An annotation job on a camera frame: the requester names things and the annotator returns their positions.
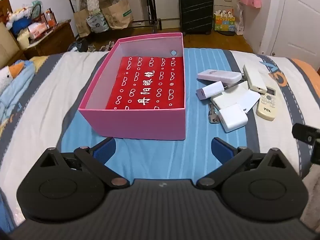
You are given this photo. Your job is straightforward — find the black clothes rack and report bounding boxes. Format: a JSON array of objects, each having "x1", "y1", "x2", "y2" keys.
[{"x1": 64, "y1": 0, "x2": 163, "y2": 32}]

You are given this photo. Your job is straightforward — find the white and purple charger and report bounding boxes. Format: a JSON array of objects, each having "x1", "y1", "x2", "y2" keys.
[{"x1": 196, "y1": 81, "x2": 225, "y2": 101}]

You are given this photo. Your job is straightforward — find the red printed bag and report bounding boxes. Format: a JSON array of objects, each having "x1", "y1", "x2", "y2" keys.
[{"x1": 105, "y1": 56, "x2": 186, "y2": 111}]

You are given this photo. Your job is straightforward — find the cream large-display remote control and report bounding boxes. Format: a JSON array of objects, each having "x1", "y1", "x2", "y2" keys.
[{"x1": 243, "y1": 64, "x2": 268, "y2": 95}]

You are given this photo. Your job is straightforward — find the stuffed duck toy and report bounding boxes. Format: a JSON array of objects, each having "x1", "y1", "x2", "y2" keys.
[{"x1": 0, "y1": 61, "x2": 25, "y2": 93}]

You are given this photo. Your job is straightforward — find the cream air conditioner remote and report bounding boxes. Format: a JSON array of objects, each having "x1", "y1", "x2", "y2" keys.
[{"x1": 256, "y1": 86, "x2": 277, "y2": 121}]

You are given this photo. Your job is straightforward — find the white power bank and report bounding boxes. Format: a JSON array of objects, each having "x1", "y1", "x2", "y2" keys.
[{"x1": 211, "y1": 85, "x2": 248, "y2": 110}]

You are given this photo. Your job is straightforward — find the small brown paper bag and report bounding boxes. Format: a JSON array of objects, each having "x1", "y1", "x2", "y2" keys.
[{"x1": 73, "y1": 7, "x2": 92, "y2": 38}]

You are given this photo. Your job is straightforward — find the tissue box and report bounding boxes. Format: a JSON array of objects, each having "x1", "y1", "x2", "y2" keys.
[{"x1": 28, "y1": 22, "x2": 49, "y2": 39}]

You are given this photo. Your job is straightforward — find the white cube charger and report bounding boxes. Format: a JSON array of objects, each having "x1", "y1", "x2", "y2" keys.
[{"x1": 217, "y1": 104, "x2": 248, "y2": 133}]

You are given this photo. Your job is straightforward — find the wooden nightstand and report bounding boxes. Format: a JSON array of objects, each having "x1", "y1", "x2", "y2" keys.
[{"x1": 22, "y1": 20, "x2": 75, "y2": 60}]

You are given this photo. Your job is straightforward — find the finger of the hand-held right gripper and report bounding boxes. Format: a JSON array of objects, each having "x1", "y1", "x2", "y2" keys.
[{"x1": 292, "y1": 123, "x2": 320, "y2": 165}]

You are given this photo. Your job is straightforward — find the pink cardboard box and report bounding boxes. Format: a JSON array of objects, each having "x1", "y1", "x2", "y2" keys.
[{"x1": 78, "y1": 32, "x2": 187, "y2": 140}]

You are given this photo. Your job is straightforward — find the white door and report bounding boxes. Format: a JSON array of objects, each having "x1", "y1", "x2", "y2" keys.
[{"x1": 260, "y1": 0, "x2": 320, "y2": 70}]

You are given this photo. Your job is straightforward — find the large brown paper bag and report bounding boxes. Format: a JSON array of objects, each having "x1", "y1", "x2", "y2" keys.
[{"x1": 101, "y1": 0, "x2": 134, "y2": 30}]

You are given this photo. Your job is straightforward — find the white plastic bag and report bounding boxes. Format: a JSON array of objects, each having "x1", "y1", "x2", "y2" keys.
[{"x1": 235, "y1": 5, "x2": 244, "y2": 35}]

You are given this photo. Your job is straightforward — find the colourful gift box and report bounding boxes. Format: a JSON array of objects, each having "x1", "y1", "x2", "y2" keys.
[{"x1": 213, "y1": 10, "x2": 236, "y2": 32}]

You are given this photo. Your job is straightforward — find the person's right forearm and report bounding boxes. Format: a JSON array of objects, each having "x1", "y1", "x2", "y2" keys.
[{"x1": 301, "y1": 164, "x2": 320, "y2": 229}]

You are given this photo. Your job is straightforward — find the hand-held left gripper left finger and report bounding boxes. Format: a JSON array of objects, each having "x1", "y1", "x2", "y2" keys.
[{"x1": 37, "y1": 137, "x2": 130, "y2": 189}]

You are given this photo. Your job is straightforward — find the white green-printed bag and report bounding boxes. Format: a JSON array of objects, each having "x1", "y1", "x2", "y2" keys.
[{"x1": 87, "y1": 12, "x2": 110, "y2": 33}]

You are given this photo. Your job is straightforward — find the light blue blanket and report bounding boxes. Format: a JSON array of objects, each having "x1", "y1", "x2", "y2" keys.
[{"x1": 0, "y1": 60, "x2": 35, "y2": 128}]

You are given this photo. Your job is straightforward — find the white shoes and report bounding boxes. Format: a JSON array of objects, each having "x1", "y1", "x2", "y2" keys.
[{"x1": 86, "y1": 44, "x2": 114, "y2": 53}]

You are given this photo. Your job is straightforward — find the white card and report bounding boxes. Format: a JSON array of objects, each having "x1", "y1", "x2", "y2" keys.
[{"x1": 236, "y1": 90, "x2": 260, "y2": 114}]

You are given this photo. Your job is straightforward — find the white rounded remote control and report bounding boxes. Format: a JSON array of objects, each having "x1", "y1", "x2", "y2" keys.
[{"x1": 197, "y1": 69, "x2": 242, "y2": 83}]

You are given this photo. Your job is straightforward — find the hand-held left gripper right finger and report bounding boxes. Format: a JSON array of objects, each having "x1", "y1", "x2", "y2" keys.
[{"x1": 197, "y1": 137, "x2": 290, "y2": 190}]

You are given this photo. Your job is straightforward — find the black suitcase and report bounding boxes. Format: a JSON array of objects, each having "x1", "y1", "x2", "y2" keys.
[{"x1": 178, "y1": 0, "x2": 215, "y2": 36}]

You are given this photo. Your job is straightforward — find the dark bag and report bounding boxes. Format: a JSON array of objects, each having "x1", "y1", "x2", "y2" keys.
[{"x1": 67, "y1": 39, "x2": 88, "y2": 53}]

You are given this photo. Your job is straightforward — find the silver keys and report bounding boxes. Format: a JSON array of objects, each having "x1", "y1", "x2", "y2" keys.
[{"x1": 207, "y1": 104, "x2": 219, "y2": 124}]

